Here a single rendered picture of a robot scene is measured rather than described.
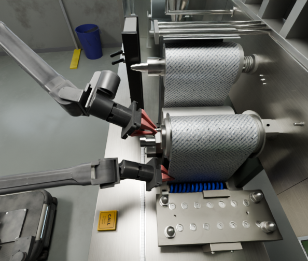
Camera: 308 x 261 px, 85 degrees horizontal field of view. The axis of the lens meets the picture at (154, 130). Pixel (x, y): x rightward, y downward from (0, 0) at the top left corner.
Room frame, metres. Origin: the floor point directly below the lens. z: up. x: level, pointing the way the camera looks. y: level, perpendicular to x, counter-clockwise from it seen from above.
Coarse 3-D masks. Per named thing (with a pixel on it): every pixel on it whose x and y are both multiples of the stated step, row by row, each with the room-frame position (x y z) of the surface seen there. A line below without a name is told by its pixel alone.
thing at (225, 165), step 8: (224, 160) 0.25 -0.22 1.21; (232, 160) 0.25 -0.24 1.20; (240, 160) 0.25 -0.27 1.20; (176, 168) 0.24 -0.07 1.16; (184, 168) 0.24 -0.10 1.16; (192, 168) 0.24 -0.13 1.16; (200, 168) 0.25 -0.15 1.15; (208, 168) 0.25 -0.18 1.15; (216, 168) 0.25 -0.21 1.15; (224, 168) 0.25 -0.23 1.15; (232, 168) 0.25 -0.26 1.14; (176, 176) 0.24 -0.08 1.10; (184, 176) 0.24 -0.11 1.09; (192, 176) 0.25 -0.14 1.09; (200, 176) 0.25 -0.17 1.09; (208, 176) 0.25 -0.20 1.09; (216, 176) 0.25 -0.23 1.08; (224, 176) 0.25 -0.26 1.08
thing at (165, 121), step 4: (164, 120) 0.33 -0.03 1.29; (164, 124) 0.34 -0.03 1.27; (168, 124) 0.31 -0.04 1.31; (256, 124) 0.31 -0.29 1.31; (168, 128) 0.29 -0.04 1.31; (168, 132) 0.28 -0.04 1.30; (168, 136) 0.27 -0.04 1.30; (168, 140) 0.26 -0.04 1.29; (168, 144) 0.26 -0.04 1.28; (256, 144) 0.26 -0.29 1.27; (168, 148) 0.25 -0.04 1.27; (256, 148) 0.26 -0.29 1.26; (164, 152) 0.28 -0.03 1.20; (168, 152) 0.25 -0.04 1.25
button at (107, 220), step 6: (108, 210) 0.17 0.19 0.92; (114, 210) 0.17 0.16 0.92; (102, 216) 0.15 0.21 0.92; (108, 216) 0.15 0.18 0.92; (114, 216) 0.15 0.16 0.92; (102, 222) 0.13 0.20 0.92; (108, 222) 0.13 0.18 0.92; (114, 222) 0.13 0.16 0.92; (102, 228) 0.10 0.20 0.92; (108, 228) 0.10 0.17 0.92; (114, 228) 0.10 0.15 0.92
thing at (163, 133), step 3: (162, 126) 0.32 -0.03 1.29; (162, 129) 0.30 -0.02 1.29; (162, 132) 0.29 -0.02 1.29; (165, 132) 0.29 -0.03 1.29; (162, 135) 0.29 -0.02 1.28; (165, 135) 0.29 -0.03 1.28; (162, 138) 0.28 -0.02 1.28; (165, 138) 0.28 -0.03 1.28; (162, 141) 0.27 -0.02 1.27; (165, 141) 0.27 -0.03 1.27; (162, 144) 0.27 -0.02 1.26; (165, 144) 0.27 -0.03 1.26; (162, 147) 0.27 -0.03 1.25; (165, 147) 0.27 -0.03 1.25
